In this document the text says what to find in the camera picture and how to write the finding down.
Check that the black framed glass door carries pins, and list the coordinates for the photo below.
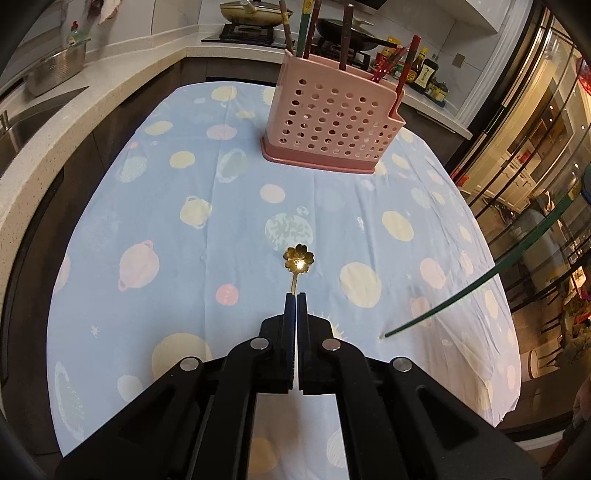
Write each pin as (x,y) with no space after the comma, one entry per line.
(531,138)

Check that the dark red chopstick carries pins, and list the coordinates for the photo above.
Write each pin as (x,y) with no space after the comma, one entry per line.
(346,37)
(314,27)

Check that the large dark sauce bottle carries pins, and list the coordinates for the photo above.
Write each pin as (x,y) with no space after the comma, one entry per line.
(428,76)

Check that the black wok with lid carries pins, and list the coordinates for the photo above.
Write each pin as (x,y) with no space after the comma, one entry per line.
(364,39)

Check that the pink perforated utensil holder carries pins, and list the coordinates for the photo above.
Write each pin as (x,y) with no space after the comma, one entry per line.
(332,115)

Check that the red instant noodle cup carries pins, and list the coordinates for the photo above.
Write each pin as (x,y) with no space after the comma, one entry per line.
(382,57)

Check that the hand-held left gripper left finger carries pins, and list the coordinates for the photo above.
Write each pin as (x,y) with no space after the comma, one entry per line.
(290,323)

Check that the beige pan with lid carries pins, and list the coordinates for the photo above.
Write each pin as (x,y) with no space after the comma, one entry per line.
(249,13)

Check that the steel sink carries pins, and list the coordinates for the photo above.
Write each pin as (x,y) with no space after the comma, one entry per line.
(27,124)

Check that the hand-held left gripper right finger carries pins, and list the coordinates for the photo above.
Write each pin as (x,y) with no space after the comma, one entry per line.
(303,323)

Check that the gold flower spoon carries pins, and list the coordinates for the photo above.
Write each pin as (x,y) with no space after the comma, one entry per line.
(298,262)

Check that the dish soap bottle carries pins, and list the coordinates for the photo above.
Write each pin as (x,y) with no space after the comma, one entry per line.
(76,33)

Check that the green chopstick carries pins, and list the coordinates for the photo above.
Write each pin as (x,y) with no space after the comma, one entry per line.
(303,32)
(415,321)

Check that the slim dark sauce bottle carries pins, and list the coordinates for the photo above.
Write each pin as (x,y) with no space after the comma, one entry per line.
(418,62)

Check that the white hanging towel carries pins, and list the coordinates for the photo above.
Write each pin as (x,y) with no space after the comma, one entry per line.
(104,9)

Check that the blue planet print tablecloth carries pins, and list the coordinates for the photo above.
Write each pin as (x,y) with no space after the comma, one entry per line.
(184,286)

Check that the dark seasoning jars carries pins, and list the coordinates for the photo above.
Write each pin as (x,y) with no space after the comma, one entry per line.
(437,91)

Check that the steel basin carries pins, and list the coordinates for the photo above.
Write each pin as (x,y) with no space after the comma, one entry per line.
(55,69)

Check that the wall outlet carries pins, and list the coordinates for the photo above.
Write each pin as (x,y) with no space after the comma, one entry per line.
(459,60)

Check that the black gas stove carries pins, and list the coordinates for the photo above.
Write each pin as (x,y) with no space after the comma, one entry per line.
(244,34)

